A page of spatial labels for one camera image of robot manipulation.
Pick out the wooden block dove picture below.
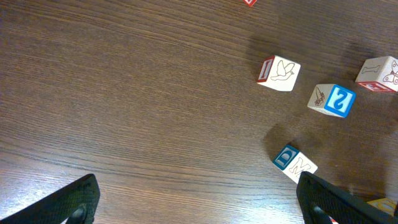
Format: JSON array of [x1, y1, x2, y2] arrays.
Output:
[[256, 55, 301, 91]]

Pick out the wooden block green yellow sides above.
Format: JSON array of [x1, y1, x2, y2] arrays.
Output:
[[368, 198, 397, 216]]

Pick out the wooden block butterfly picture red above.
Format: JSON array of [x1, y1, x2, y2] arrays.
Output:
[[355, 56, 397, 93]]

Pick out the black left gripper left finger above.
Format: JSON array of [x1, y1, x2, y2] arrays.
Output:
[[1, 174, 100, 224]]

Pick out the wooden block letter M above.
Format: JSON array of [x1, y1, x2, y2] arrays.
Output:
[[272, 144, 318, 184]]

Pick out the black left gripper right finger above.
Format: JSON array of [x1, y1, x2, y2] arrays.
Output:
[[296, 171, 397, 224]]

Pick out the wooden block red far corner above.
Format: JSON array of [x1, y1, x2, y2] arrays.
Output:
[[243, 0, 257, 7]]

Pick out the wooden block blue number 2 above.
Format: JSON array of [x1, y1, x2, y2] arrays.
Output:
[[307, 83, 356, 118]]

